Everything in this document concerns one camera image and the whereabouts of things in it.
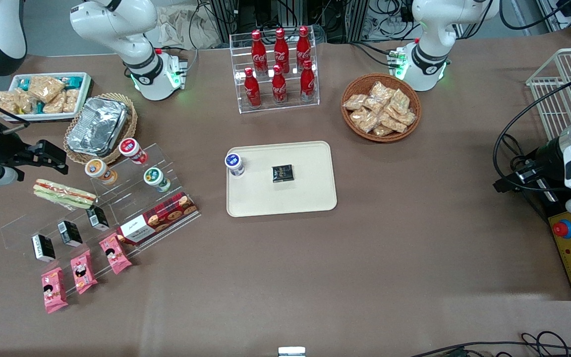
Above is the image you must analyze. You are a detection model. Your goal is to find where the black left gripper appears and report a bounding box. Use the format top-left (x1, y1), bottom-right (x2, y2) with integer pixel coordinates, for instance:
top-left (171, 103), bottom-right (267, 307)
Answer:
top-left (493, 138), bottom-right (565, 194)

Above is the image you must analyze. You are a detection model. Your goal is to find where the wrapped sandwich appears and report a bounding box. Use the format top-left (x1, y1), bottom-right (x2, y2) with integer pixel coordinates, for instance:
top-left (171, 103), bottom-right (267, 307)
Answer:
top-left (32, 179), bottom-right (97, 210)

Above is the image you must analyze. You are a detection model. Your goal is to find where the white rectangular snack tray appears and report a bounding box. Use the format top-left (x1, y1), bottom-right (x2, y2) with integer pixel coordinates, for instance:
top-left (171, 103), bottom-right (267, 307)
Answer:
top-left (0, 72), bottom-right (93, 122)

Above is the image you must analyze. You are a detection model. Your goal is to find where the beige plastic serving tray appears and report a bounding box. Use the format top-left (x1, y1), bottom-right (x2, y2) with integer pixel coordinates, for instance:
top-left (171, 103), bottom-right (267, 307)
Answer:
top-left (226, 141), bottom-right (338, 218)

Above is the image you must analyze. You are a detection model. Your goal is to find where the clear bag rice cracker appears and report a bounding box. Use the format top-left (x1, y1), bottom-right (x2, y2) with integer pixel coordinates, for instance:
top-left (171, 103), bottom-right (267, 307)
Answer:
top-left (62, 88), bottom-right (81, 114)
top-left (0, 90), bottom-right (21, 115)
top-left (42, 94), bottom-right (66, 115)
top-left (18, 93), bottom-right (39, 114)
top-left (27, 75), bottom-right (66, 103)

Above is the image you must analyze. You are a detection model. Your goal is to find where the orange lid yogurt cup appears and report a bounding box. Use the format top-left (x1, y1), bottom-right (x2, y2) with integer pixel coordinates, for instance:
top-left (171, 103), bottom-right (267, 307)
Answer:
top-left (84, 158), bottom-right (118, 185)

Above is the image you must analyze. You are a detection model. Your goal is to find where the silver foil container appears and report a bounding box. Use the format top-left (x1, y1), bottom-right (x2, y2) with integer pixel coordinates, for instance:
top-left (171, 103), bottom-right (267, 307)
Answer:
top-left (66, 97), bottom-right (129, 157)

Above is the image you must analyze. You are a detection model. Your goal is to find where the small black chocolate box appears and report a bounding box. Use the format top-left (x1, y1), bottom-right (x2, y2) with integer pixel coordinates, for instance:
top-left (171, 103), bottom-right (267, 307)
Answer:
top-left (31, 234), bottom-right (57, 262)
top-left (57, 221), bottom-right (83, 247)
top-left (86, 206), bottom-right (111, 232)
top-left (272, 164), bottom-right (294, 183)

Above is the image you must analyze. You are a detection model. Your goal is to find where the red lid yogurt cup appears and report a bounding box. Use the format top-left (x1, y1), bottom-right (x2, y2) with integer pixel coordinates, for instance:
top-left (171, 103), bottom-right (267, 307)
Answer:
top-left (118, 138), bottom-right (148, 165)

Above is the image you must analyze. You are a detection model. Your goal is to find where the clear acrylic stepped stand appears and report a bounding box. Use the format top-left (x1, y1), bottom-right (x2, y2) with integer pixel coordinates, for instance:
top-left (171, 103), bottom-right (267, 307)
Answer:
top-left (0, 143), bottom-right (202, 298)

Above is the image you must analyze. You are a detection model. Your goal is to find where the oval light wicker basket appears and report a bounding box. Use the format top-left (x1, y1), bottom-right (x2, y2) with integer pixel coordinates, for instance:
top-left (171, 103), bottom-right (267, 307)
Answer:
top-left (63, 92), bottom-right (139, 166)

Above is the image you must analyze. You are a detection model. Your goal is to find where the green lid yogurt cup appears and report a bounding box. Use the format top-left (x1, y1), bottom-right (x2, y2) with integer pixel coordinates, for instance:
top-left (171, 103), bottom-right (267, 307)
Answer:
top-left (143, 167), bottom-right (171, 193)

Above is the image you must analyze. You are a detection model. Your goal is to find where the pink snack packet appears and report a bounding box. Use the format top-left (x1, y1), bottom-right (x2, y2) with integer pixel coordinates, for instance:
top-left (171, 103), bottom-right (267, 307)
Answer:
top-left (98, 233), bottom-right (133, 275)
top-left (41, 267), bottom-right (69, 314)
top-left (70, 249), bottom-right (99, 296)

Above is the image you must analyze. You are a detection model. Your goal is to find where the red plaid cookie box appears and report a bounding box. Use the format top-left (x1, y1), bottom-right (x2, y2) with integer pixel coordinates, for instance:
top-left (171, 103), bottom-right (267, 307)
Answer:
top-left (116, 192), bottom-right (200, 246)

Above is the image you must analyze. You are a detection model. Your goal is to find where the round brown wicker basket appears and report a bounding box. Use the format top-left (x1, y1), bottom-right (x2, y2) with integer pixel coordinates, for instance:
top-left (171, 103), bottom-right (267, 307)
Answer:
top-left (341, 73), bottom-right (422, 143)

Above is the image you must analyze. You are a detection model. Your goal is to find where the crumpled brown paper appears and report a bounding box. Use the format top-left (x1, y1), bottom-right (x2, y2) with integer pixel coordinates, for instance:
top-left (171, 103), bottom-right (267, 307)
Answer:
top-left (158, 3), bottom-right (225, 51)

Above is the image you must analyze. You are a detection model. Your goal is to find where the blue lid yogurt cup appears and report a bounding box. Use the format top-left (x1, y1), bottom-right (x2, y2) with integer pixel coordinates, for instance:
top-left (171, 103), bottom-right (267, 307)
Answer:
top-left (225, 153), bottom-right (245, 178)

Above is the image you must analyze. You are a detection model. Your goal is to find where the red cola bottle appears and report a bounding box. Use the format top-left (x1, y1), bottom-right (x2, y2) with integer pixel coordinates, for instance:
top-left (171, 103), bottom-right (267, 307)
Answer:
top-left (271, 64), bottom-right (288, 105)
top-left (251, 30), bottom-right (268, 76)
top-left (243, 67), bottom-right (262, 109)
top-left (296, 26), bottom-right (312, 70)
top-left (299, 60), bottom-right (316, 103)
top-left (274, 28), bottom-right (290, 74)

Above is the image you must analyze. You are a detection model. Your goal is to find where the clear acrylic bottle rack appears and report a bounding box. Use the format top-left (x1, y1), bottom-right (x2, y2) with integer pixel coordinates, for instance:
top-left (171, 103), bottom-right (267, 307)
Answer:
top-left (229, 29), bottom-right (320, 115)

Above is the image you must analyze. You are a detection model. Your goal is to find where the white wire basket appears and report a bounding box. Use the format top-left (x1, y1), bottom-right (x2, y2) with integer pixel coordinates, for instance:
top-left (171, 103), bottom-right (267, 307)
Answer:
top-left (525, 48), bottom-right (571, 145)

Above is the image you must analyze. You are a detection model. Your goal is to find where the black cable at table edge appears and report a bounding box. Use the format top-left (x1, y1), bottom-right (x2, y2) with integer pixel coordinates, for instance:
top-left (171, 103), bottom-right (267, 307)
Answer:
top-left (408, 331), bottom-right (571, 357)

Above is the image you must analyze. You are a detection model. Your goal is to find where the black right arm base cable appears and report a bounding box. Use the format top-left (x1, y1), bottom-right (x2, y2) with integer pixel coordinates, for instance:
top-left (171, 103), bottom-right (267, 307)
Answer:
top-left (181, 0), bottom-right (204, 77)

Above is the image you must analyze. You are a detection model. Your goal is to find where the black arm base cable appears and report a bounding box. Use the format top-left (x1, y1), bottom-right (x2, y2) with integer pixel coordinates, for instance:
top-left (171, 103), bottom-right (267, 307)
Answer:
top-left (349, 41), bottom-right (396, 68)
top-left (181, 0), bottom-right (204, 77)

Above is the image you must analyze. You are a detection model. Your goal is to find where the black left arm base cable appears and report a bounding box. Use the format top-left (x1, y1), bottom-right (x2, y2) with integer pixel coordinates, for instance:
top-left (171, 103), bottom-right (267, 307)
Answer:
top-left (349, 41), bottom-right (396, 68)

